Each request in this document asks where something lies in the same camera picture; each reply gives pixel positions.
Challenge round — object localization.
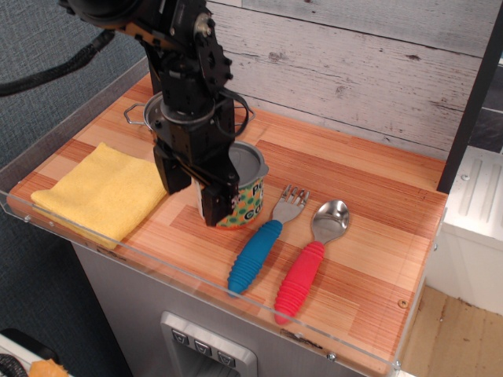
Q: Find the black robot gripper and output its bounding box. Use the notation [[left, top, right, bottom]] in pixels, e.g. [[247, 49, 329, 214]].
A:
[[150, 113, 239, 227]]

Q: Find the toy can with grey lid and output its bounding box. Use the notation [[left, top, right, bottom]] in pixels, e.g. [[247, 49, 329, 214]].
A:
[[215, 141, 269, 229]]

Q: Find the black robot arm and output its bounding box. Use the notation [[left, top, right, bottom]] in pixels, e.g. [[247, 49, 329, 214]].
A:
[[59, 1, 240, 226]]

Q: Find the stainless steel pot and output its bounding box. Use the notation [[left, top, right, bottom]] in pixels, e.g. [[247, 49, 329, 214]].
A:
[[123, 92, 256, 138]]

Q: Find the yellow folded cloth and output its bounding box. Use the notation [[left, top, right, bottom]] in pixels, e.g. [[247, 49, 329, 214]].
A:
[[31, 142, 166, 249]]

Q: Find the grey toy fridge cabinet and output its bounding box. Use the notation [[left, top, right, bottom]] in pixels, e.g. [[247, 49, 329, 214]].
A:
[[73, 244, 357, 376]]

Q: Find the silver dispenser button panel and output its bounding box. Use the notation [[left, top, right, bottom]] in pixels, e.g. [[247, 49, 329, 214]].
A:
[[160, 311, 258, 376]]

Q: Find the orange object at corner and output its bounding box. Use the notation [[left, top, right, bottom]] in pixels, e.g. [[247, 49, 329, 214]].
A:
[[28, 359, 70, 377]]

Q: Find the blue handled fork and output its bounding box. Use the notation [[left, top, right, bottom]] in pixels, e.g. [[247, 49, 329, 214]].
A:
[[227, 185, 310, 295]]

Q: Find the red handled spoon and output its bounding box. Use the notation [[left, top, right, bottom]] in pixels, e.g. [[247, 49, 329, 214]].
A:
[[274, 199, 350, 325]]

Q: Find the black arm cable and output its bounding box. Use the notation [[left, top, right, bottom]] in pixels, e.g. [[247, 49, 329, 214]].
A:
[[0, 28, 116, 98]]

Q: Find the clear acrylic guard rail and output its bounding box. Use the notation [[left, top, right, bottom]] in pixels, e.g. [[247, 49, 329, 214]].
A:
[[6, 78, 446, 376]]

